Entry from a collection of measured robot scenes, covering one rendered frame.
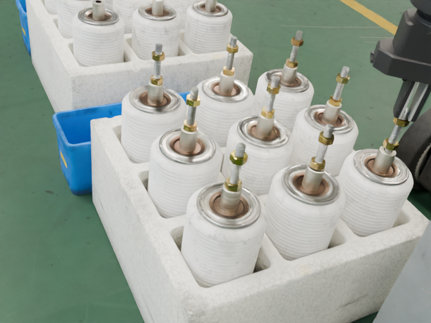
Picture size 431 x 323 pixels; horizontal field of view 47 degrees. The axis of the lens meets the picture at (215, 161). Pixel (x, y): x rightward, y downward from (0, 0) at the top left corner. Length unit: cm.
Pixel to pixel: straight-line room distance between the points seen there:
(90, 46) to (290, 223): 53
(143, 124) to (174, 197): 12
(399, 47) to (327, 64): 95
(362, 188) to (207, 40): 51
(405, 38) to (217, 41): 54
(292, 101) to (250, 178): 18
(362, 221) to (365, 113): 67
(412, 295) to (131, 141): 43
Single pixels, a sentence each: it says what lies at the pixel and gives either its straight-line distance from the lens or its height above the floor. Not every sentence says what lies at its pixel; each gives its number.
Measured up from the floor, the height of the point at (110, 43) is 22.
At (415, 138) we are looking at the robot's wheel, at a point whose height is 14.
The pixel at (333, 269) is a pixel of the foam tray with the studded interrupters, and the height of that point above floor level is 17.
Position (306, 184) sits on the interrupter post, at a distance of 63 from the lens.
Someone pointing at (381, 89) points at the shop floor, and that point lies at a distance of 150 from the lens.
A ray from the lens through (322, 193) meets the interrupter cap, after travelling 64.
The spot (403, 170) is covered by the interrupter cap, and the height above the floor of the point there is 25.
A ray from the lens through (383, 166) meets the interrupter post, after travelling 71.
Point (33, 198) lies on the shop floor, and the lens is 96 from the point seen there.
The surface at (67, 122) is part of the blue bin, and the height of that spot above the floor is 10.
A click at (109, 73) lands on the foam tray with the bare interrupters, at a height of 18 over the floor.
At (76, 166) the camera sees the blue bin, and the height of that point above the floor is 7.
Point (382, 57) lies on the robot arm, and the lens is 62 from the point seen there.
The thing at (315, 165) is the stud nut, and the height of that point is 29.
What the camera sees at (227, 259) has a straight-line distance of 58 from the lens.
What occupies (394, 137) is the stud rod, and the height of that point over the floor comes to 30.
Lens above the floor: 65
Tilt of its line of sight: 38 degrees down
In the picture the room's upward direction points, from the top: 10 degrees clockwise
